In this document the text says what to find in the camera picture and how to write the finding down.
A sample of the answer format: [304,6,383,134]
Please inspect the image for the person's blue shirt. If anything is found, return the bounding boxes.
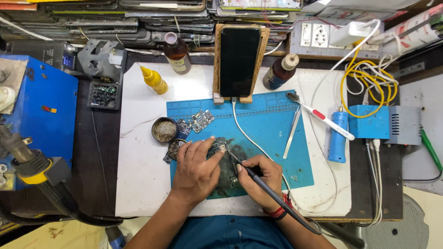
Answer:
[168,215,295,249]

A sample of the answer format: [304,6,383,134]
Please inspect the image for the yellow cable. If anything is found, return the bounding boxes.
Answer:
[340,38,399,119]

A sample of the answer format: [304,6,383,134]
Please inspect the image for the white cables bundle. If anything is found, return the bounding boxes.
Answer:
[364,138,384,226]

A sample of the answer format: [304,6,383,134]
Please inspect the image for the white printed paper roll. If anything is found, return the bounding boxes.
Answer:
[380,3,443,55]

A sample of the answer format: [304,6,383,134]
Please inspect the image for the blue tool handle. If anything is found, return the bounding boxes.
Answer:
[105,226,127,249]

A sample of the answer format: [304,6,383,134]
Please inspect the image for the blue box device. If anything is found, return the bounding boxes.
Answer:
[347,104,391,140]

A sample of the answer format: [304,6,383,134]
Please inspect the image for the green handled screwdriver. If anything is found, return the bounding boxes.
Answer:
[420,128,443,173]

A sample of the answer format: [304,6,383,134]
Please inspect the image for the black soldering iron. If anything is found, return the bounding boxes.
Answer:
[227,149,323,236]

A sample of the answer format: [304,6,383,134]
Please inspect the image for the white charger adapter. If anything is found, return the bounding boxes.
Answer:
[328,20,381,48]

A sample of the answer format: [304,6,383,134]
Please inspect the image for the white coiled cable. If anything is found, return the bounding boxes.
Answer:
[345,33,401,106]

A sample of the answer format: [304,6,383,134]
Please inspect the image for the wooden phone stand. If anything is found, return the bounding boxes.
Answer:
[213,23,271,105]

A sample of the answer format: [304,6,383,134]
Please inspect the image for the brown bottle pink cap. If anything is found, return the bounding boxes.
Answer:
[163,32,192,75]

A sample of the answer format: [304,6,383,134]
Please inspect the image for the blue silicone work mat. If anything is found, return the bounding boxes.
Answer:
[166,90,315,200]

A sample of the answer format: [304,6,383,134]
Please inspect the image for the red thread wristband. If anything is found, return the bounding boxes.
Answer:
[262,193,294,221]

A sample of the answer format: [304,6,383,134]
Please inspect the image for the stack of phone screens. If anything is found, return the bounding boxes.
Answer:
[0,0,304,52]

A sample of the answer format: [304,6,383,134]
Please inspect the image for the black smartphone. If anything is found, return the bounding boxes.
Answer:
[220,26,262,98]

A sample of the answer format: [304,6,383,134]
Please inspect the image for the round flux tin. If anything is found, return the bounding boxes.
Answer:
[151,116,180,143]

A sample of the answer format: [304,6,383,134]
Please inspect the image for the white marble slab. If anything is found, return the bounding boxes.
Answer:
[115,62,352,218]

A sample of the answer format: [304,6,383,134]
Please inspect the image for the person's left hand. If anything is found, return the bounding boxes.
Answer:
[171,136,226,205]

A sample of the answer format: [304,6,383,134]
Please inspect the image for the blue cylindrical hand tool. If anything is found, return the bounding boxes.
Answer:
[327,111,349,164]

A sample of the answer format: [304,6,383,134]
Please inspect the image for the person's right hand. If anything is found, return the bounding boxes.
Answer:
[236,154,284,213]

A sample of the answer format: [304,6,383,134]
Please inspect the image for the grey round stool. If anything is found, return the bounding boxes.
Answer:
[359,193,430,249]

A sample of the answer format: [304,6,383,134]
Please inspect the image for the brown bottle white cap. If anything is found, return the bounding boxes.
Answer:
[262,53,300,91]

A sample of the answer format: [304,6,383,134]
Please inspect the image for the black parts tray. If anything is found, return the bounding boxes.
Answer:
[86,80,123,111]

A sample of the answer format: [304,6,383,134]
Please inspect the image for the thin black cable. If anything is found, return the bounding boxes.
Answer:
[90,110,110,205]

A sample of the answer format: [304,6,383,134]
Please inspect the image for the dark blue circuit board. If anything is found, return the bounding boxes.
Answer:
[177,119,192,141]

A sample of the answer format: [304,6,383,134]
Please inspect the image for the white red toothbrush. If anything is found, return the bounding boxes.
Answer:
[286,91,356,141]

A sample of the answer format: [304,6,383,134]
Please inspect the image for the yellow squeeze bottle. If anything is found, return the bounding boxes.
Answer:
[139,65,169,95]

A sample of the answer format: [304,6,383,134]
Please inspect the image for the green phone circuit board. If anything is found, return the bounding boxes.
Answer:
[207,137,231,160]

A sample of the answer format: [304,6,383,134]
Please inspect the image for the grey socket board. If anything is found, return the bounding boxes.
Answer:
[290,17,382,61]

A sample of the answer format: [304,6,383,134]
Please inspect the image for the round tin lid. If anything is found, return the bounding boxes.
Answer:
[168,139,188,160]

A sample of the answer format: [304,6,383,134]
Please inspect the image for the steel tweezers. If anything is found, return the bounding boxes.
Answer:
[283,103,303,160]

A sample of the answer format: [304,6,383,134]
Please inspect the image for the white phone charging cable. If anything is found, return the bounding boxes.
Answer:
[231,98,338,216]

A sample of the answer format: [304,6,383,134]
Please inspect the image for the grey metal holder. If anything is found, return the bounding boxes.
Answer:
[77,39,127,84]

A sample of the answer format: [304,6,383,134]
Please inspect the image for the grey metal box device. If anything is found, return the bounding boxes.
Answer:
[384,105,422,146]

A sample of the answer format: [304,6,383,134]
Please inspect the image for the black power supply unit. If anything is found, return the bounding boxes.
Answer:
[6,40,77,72]

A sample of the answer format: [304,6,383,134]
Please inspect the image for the hot air gun yellow ring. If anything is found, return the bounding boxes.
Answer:
[0,124,124,228]

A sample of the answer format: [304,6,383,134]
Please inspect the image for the silver shielded circuit board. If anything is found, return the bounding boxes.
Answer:
[189,109,216,134]

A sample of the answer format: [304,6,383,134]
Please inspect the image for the blue hot air station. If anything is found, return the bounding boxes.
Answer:
[0,54,79,191]

